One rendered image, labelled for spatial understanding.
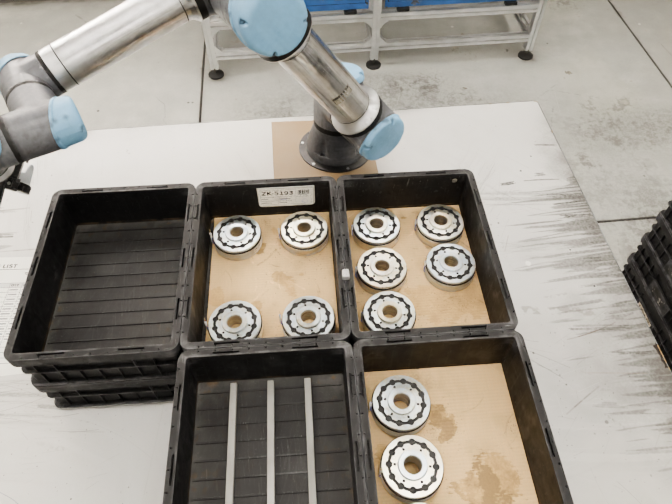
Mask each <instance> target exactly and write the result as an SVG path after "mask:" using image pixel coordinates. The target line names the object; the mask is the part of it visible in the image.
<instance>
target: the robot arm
mask: <svg viewBox="0 0 672 504"><path fill-rule="evenodd" d="M213 15H218V16H219V17H220V18H221V19H222V20H223V21H224V22H225V23H226V24H227V25H228V26H229V27H230V28H231V29H232V30H233V31H234V33H235V34H236V35H237V37H238V38H239V39H240V41H241V42H242V43H243V44H244V45H245V46H247V47H248V48H249V49H251V50H252V51H254V52H255V53H257V54H258V55H259V56H260V57H261V58H262V59H263V60H265V61H267V62H270V63H279V64H280V65H281V66H282V67H283V68H284V69H285V70H286V71H287V72H288V73H289V74H290V75H291V76H292V77H293V78H294V79H295V80H296V81H297V82H298V83H300V84H301V85H302V86H303V87H304V88H305V89H306V90H307V91H308V92H309V93H310V94H311V95H312V96H313V97H314V121H313V125H312V128H311V130H310V132H309V135H308V137H307V152H308V154H309V156H310V157H311V158H312V159H314V160H315V161H316V162H318V163H321V164H323V165H327V166H334V167H340V166H347V165H350V164H353V163H355V162H356V161H358V160H359V159H360V158H361V157H362V156H364V157H365V158H366V159H368V160H378V159H380V158H383V157H385V156H386V155H388V154H389V153H390V152H391V151H392V150H393V149H394V148H395V147H396V146H397V145H398V143H399V142H400V140H401V138H402V135H403V133H404V123H403V121H402V119H401V118H400V117H399V115H398V114H395V113H394V112H393V111H392V110H391V109H390V108H389V107H388V106H387V105H386V104H385V102H384V101H383V100H382V99H381V98H380V96H379V95H378V94H377V93H376V91H375V90H373V89H372V88H370V87H368V86H364V83H363V80H364V78H365V77H364V72H363V70H362V69H361V68H360V67H359V66H357V65H355V64H351V63H343V62H341V61H340V60H339V59H338V58H337V57H336V56H335V54H334V53H333V52H332V51H331V50H330V49H329V47H328V46H327V45H326V44H325V43H324V41H323V40H322V39H321V38H320V37H319V36H318V34H317V33H316V32H315V31H314V30H313V28H312V16H311V13H310V12H309V10H308V9H307V8H306V5H305V3H304V0H126V1H125V2H123V3H121V4H119V5H118V6H116V7H114V8H112V9H111V10H109V11H107V12H105V13H104V14H102V15H100V16H98V17H96V18H95V19H93V20H91V21H89V22H88V23H86V24H84V25H82V26H81V27H79V28H77V29H75V30H73V31H72V32H70V33H68V34H66V35H65V36H63V37H61V38H59V39H58V40H56V41H54V42H52V43H51V44H49V45H47V46H45V47H43V48H42V49H40V50H38V51H37V52H35V53H33V54H32V55H27V54H24V53H11V54H8V55H6V56H4V57H3V58H1V59H0V93H1V95H2V96H3V98H4V101H5V103H6V106H7V108H8V111H9V112H8V113H5V114H2V115H0V205H1V202H2V198H3V195H4V191H5V189H7V190H11V191H15V192H18V193H20V194H24V195H29V194H30V191H31V187H30V183H31V179H32V175H33V171H34V166H33V165H32V164H30V165H29V167H28V168H27V170H26V171H25V172H21V171H22V168H23V166H24V163H25V162H26V163H29V160H31V159H34V158H37V157H40V156H43V155H46V154H49V153H52V152H55V151H58V150H61V149H63V150H65V149H67V148H69V146H72V145H74V144H77V143H79V142H82V141H84V140H85V139H86V138H87V136H88V133H87V130H86V127H85V125H84V122H83V120H82V118H81V116H80V114H79V111H78V109H77V107H76V105H75V103H74V101H73V100H72V98H71V97H69V96H67V95H64V96H61V95H62V94H64V93H66V92H68V91H69V90H71V89H73V88H75V87H76V86H78V85H80V84H82V83H83V82H85V81H87V80H88V79H90V78H92V77H94V76H95V75H97V74H99V73H100V72H102V71H104V70H106V69H107V68H109V67H111V66H113V65H114V64H116V63H118V62H119V61H121V60H123V59H125V58H126V57H128V56H130V55H132V54H133V53H135V52H137V51H138V50H140V49H142V48H144V47H145V46H147V45H149V44H150V43H152V42H154V41H156V40H157V39H159V38H161V37H163V36H164V35H166V34H168V33H169V32H171V31H173V30H175V29H176V28H178V27H180V26H182V25H183V24H185V23H187V22H188V21H190V20H196V21H200V22H201V21H203V20H204V19H206V18H208V17H210V16H213ZM59 96H60V97H59Z"/></svg>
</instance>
